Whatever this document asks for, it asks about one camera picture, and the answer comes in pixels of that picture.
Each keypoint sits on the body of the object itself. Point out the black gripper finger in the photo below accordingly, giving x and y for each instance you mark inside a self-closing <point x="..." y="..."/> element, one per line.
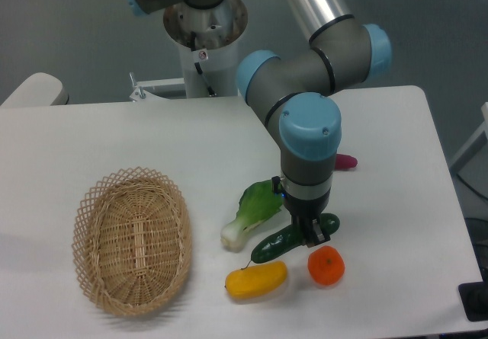
<point x="300" y="225"/>
<point x="315" y="235"/>

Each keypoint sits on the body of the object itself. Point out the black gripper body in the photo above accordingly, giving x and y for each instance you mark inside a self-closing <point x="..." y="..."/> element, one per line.
<point x="303" y="212"/>

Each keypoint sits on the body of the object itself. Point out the green cucumber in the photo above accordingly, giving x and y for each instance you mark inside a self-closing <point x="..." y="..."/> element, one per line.
<point x="287" y="239"/>

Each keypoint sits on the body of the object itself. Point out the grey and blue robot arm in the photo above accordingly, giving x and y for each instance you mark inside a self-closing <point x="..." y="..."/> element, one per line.
<point x="291" y="98"/>

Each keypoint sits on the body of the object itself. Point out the orange tangerine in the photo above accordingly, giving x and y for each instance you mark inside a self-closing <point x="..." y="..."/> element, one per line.
<point x="326" y="266"/>

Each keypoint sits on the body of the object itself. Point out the green bok choy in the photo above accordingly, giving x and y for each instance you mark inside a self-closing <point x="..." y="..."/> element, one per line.
<point x="257" y="205"/>

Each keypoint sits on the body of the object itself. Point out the magenta vegetable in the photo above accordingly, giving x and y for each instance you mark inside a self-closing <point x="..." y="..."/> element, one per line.
<point x="345" y="162"/>

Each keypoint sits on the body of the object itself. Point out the yellow mango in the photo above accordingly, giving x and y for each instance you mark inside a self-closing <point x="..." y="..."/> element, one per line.
<point x="255" y="281"/>

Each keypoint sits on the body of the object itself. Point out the woven wicker basket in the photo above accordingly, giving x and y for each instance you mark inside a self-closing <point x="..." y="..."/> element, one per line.
<point x="132" y="242"/>

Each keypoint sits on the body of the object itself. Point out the black device at table edge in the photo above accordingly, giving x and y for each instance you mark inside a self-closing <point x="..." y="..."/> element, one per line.
<point x="474" y="300"/>

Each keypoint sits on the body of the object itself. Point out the white chair armrest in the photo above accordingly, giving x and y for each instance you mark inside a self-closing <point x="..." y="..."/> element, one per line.
<point x="38" y="90"/>

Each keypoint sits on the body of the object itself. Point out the white furniture frame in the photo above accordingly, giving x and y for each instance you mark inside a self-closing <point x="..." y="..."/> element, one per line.
<point x="471" y="147"/>

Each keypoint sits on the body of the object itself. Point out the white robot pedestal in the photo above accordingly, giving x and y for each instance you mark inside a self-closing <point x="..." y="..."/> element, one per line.
<point x="208" y="46"/>

